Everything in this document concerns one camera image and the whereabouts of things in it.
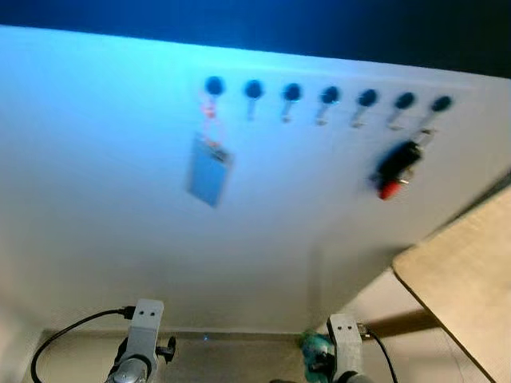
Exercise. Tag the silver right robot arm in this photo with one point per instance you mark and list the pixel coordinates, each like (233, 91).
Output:
(351, 379)

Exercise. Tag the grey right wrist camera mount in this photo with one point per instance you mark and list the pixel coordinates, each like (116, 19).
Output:
(345, 343)

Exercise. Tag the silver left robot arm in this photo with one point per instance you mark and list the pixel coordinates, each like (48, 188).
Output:
(129, 373)

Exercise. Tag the light wooden table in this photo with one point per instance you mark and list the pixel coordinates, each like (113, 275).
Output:
(467, 279)

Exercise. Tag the teal green object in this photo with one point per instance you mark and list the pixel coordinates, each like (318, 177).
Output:
(317, 347)

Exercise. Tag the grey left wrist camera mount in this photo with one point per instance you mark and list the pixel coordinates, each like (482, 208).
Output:
(144, 331)

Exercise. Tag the white hook board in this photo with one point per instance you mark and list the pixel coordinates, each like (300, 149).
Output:
(96, 207)

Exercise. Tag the black and red key fob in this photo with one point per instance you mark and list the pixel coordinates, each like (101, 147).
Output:
(397, 164)

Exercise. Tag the black knob wall hook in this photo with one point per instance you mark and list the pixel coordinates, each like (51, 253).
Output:
(291, 92)
(329, 96)
(253, 89)
(404, 100)
(441, 104)
(214, 84)
(366, 98)

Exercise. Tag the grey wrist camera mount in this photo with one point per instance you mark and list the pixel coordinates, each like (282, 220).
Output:
(144, 331)
(345, 343)

